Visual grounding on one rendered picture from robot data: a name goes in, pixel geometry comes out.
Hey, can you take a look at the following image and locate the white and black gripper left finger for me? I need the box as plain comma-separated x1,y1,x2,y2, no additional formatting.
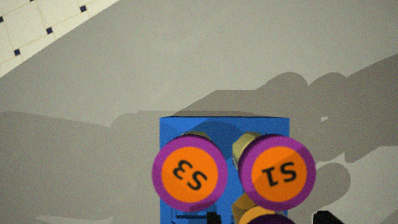
207,212,222,224

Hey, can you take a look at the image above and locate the blue tube rack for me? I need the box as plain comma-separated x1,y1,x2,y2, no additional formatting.
160,116,290,224

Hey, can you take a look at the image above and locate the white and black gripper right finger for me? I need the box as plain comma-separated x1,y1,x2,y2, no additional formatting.
313,210,344,224

